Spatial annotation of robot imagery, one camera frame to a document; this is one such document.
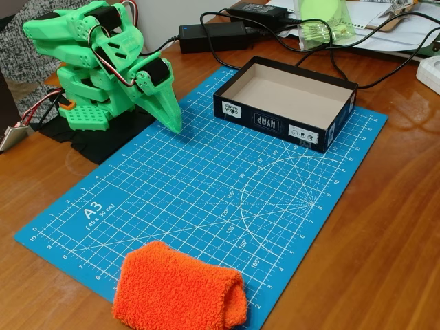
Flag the red black wire bundle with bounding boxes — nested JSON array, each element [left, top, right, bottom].
[[19, 87, 65, 127]]

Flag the looped black cable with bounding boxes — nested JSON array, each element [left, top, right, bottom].
[[199, 9, 241, 72]]

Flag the long black power cable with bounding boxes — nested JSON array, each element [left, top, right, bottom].
[[244, 27, 440, 89]]

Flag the green transparent plastic bag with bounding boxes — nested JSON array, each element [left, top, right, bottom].
[[295, 0, 356, 52]]

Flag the slim black power adapter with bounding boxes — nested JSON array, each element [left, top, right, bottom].
[[226, 1, 289, 22]]

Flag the brown clipboard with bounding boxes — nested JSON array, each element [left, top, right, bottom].
[[364, 0, 419, 34]]

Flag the orange fuzzy sock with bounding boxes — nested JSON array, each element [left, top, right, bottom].
[[112, 240, 248, 330]]

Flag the blue A3 cutting mat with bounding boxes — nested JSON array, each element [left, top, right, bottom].
[[13, 65, 389, 330]]

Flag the silver circuit board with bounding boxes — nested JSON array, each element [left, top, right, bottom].
[[0, 125, 35, 154]]

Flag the grey speckled fabric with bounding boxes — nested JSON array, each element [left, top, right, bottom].
[[0, 0, 72, 84]]

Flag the dark blue cardboard box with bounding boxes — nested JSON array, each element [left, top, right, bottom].
[[212, 56, 360, 155]]

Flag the short black power cable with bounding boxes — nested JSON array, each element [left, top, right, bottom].
[[151, 36, 182, 56]]

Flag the large black power adapter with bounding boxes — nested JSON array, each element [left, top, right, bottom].
[[178, 21, 251, 54]]

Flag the thin black cable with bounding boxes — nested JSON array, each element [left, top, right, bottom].
[[295, 12, 440, 68]]

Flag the white paper sheets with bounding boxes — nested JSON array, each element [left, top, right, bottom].
[[266, 0, 440, 53]]

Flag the green circuit board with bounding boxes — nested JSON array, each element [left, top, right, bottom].
[[419, 32, 440, 58]]

